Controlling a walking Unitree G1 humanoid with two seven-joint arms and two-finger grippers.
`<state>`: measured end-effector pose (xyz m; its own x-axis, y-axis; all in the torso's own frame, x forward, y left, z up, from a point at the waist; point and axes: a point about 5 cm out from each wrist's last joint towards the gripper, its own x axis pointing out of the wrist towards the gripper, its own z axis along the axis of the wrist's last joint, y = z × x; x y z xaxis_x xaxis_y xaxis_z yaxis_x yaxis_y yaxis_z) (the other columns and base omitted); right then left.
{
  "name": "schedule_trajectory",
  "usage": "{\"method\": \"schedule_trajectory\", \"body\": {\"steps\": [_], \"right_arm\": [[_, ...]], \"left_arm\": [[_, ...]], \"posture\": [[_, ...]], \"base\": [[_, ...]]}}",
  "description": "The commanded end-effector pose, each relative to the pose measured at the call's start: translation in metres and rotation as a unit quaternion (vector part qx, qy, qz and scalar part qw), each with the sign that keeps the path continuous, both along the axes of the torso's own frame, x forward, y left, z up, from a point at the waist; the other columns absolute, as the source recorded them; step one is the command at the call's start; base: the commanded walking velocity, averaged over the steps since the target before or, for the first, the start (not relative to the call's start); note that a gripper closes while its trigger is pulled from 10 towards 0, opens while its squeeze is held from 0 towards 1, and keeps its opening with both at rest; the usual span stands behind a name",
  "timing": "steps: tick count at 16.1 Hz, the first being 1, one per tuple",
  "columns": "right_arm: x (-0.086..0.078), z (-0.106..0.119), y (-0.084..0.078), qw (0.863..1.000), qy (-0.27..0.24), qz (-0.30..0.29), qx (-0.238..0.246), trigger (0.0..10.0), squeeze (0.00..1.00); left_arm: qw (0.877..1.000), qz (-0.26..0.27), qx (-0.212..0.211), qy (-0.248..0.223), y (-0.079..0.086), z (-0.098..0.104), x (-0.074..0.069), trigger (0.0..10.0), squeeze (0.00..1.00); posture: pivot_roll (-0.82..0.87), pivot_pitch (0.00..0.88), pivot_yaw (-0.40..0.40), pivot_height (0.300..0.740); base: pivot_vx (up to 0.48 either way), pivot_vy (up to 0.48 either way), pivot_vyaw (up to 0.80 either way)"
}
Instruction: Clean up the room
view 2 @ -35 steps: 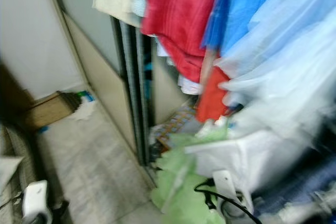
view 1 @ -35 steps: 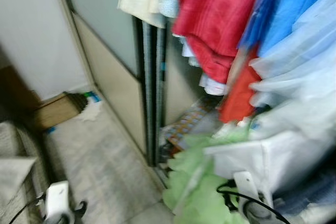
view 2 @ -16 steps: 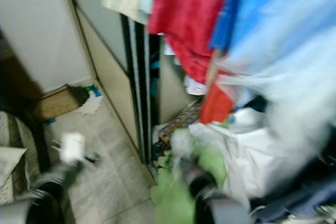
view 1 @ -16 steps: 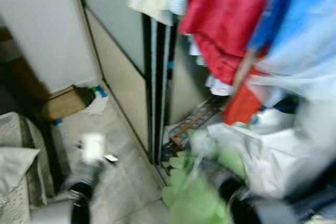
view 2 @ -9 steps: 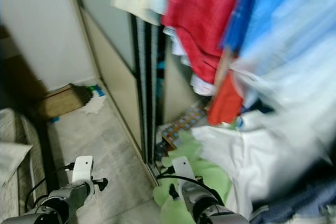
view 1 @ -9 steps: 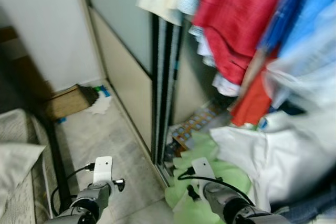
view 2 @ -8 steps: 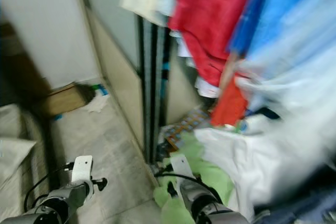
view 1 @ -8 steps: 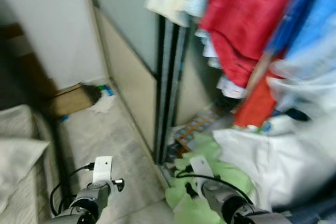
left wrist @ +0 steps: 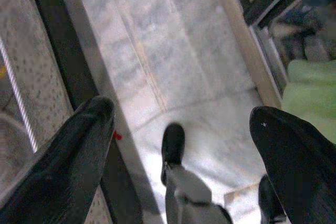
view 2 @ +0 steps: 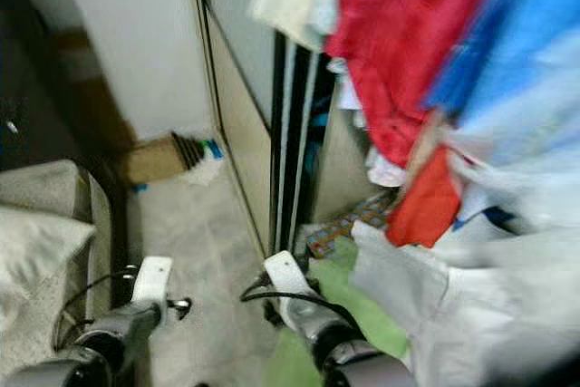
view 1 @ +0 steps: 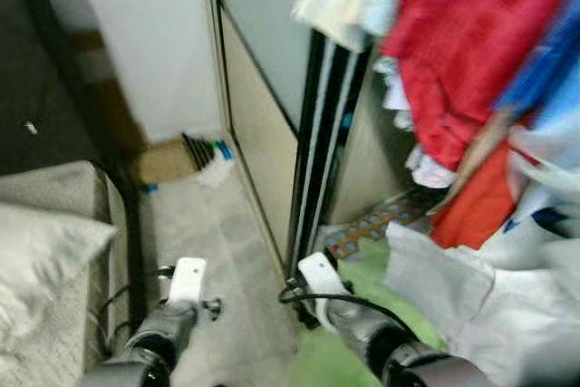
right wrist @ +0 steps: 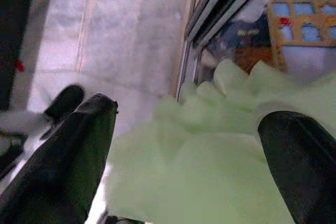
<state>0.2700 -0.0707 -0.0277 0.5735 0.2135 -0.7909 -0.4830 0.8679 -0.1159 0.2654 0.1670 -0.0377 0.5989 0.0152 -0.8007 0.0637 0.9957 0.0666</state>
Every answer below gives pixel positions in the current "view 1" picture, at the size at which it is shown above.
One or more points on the white pillow with small print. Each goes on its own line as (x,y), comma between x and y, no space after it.
(45,256)

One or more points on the colourful patterned mat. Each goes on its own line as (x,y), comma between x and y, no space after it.
(372,224)

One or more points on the white crumpled cloth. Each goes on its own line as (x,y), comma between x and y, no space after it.
(215,174)

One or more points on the brown cardboard box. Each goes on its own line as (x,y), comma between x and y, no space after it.
(163,160)

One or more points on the beige quilted mattress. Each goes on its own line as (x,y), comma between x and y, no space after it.
(63,360)

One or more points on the black ribbed object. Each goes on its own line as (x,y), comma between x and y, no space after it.
(199,149)

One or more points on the green blue small object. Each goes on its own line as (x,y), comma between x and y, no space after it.
(223,148)

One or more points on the white shirt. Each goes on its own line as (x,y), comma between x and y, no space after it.
(471,305)

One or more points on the black white striped panel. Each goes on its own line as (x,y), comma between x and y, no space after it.
(308,133)

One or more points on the beige grey wardrobe door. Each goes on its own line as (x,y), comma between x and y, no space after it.
(258,133)

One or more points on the orange cloth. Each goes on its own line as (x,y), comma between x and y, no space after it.
(476,206)

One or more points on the pale blue white garment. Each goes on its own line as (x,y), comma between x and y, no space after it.
(548,169)

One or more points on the black tufted headboard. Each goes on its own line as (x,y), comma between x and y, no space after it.
(36,61)

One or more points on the red hanging garment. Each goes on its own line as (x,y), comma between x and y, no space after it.
(462,43)

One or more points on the blue hanging garment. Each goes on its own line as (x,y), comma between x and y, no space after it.
(548,61)

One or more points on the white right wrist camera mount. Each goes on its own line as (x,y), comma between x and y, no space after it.
(319,278)

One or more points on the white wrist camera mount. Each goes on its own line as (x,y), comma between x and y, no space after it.
(319,278)
(188,280)

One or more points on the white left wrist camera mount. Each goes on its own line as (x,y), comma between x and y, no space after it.
(188,280)

